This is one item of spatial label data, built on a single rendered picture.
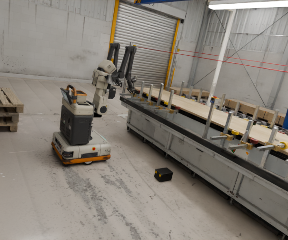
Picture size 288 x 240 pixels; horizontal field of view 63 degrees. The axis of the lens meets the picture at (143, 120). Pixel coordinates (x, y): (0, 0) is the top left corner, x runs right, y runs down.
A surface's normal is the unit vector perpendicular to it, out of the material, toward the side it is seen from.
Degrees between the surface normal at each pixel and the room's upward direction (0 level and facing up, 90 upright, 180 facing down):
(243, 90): 90
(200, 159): 90
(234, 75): 90
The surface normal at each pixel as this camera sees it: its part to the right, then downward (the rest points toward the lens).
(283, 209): -0.81, 0.01
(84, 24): 0.56, 0.32
